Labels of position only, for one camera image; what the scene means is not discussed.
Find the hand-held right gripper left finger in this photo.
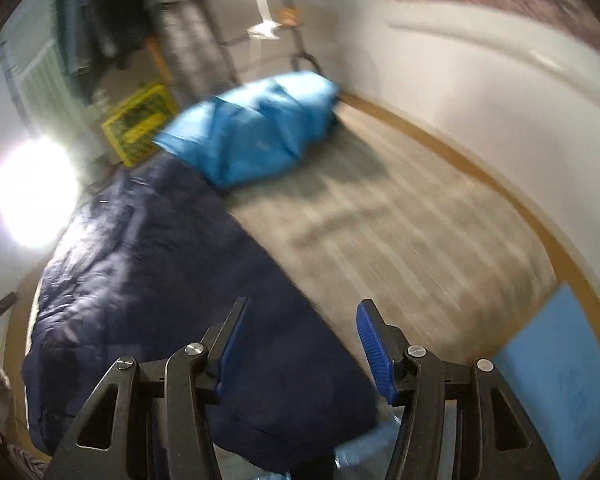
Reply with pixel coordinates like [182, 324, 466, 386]
[55, 297, 251, 480]

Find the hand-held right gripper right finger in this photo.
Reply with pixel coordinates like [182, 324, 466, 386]
[355, 300, 563, 480]

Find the navy down jacket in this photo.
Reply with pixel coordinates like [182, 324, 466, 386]
[20, 152, 381, 473]

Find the clear plastic bag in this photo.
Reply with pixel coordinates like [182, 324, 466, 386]
[332, 410, 406, 480]

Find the beige checkered bed mat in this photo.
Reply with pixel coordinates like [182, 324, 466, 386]
[220, 100, 561, 376]

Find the bright blue puffy cloth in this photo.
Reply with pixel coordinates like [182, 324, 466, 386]
[155, 71, 341, 191]

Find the yellow green patterned box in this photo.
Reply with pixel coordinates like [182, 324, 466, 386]
[101, 82, 181, 167]

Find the white radiator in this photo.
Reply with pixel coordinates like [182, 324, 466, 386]
[15, 40, 76, 126]

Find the grey checkered cloth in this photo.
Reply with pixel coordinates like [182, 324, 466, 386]
[152, 0, 241, 106]

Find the bright ring light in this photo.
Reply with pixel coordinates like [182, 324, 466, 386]
[0, 140, 81, 248]

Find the wooden bed frame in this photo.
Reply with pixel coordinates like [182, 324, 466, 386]
[337, 91, 600, 361]

